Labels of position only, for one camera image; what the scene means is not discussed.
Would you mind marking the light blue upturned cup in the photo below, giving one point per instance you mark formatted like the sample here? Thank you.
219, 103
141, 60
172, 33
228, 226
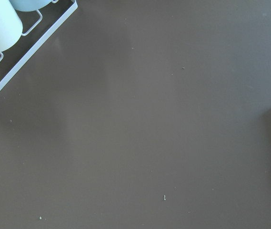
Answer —
29, 5

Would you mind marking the white wire cup rack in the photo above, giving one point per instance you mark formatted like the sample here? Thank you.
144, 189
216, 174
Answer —
38, 26

